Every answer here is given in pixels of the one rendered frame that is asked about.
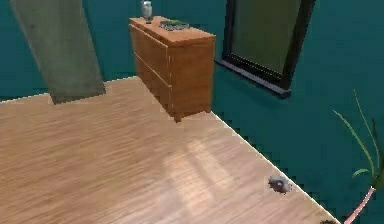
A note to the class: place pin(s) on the orange wooden chest of drawers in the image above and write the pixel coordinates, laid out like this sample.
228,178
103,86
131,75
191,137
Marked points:
190,70

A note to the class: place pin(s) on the dark green round dish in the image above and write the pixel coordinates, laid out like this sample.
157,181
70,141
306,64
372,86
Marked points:
174,24

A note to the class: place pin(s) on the black framed window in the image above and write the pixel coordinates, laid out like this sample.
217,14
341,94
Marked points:
266,36

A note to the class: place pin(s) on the small grey round object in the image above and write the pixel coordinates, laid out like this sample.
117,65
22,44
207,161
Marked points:
279,184

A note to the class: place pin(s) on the grey green room door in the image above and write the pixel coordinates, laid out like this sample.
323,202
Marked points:
60,50

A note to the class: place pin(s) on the green house plant pink stem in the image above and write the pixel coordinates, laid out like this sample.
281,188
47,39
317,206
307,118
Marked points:
373,173

